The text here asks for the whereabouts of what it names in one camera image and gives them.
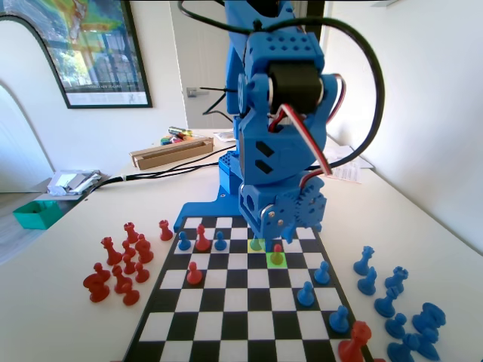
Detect white door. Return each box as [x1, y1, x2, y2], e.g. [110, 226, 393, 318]
[169, 0, 227, 130]

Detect blue chess queen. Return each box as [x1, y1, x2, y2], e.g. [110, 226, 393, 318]
[352, 245, 376, 276]

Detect white arched panel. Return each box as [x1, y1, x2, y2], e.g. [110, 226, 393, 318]
[0, 14, 69, 194]

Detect colorful marker set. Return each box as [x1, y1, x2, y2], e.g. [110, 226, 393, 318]
[160, 133, 197, 146]

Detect green plastic bin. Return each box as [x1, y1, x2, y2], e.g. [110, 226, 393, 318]
[12, 199, 63, 230]

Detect printed paper sheet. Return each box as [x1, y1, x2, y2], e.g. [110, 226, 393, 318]
[328, 157, 364, 185]

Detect red chess bishop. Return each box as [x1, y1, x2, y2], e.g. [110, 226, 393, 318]
[194, 224, 212, 253]
[112, 265, 134, 295]

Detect framed map poster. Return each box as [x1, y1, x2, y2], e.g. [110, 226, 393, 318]
[0, 0, 153, 109]

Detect pile of silver packets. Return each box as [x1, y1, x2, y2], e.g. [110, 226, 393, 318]
[47, 169, 103, 196]

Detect black white chessboard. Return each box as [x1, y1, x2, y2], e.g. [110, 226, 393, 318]
[122, 215, 374, 362]

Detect red chess king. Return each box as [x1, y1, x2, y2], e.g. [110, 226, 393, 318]
[337, 320, 374, 362]

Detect black table cable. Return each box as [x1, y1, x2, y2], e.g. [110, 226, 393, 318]
[85, 149, 223, 201]
[124, 164, 222, 182]

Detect black camera cable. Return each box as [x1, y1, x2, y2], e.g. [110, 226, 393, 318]
[178, 0, 386, 169]

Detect red chess rook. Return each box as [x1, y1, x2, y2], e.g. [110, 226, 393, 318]
[123, 222, 140, 244]
[158, 219, 174, 242]

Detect red chess queen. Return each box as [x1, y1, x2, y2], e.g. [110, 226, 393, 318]
[100, 236, 123, 267]

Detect long cardboard box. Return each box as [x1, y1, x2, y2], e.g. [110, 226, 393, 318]
[129, 136, 215, 170]

